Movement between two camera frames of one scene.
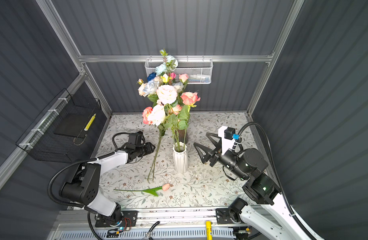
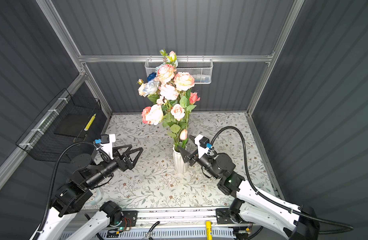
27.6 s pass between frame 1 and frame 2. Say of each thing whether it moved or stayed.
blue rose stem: stayed
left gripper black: moved
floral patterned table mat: stayed
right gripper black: moved
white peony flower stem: stayed
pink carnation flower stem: moved
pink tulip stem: moved
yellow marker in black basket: stayed
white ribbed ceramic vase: stayed
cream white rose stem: moved
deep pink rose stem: moved
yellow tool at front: stayed
